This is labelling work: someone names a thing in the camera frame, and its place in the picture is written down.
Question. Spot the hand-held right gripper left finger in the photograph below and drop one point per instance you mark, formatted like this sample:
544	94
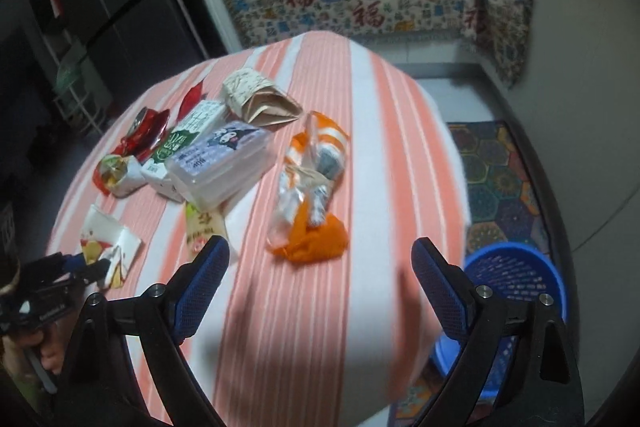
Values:
200	292

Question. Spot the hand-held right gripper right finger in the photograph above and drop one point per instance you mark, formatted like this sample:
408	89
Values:
442	292

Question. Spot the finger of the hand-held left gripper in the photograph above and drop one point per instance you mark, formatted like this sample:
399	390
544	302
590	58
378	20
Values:
95	273
74	262

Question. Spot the white cartoon paper wrapper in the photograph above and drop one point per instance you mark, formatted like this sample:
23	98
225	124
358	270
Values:
107	232

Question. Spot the beige sachet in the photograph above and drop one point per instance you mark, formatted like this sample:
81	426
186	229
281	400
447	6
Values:
202	227

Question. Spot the blue plastic basket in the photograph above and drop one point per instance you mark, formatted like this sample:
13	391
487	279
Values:
515	272

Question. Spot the orange white plastic bag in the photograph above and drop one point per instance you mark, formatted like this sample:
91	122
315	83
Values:
310	237

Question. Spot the clear plastic box cartoon label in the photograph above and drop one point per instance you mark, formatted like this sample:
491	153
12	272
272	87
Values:
220	167

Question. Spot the crushed red drink can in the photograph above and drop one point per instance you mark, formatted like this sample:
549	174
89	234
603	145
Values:
142	127

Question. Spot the green white milk carton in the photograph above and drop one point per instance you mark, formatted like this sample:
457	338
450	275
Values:
185	132

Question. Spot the red snack wrapper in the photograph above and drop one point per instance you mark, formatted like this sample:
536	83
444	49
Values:
192	102

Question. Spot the beige paper bag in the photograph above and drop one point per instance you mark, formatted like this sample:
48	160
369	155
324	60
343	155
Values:
260	102

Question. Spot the person's left hand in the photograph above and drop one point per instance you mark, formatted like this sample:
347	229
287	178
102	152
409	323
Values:
49	352

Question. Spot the pink white striped tablecloth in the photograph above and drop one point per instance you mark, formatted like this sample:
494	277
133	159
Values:
350	307

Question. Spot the colourful hexagon rug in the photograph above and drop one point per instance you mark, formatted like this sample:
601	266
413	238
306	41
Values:
500	182

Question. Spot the green packet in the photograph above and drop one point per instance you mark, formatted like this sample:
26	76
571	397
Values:
67	76

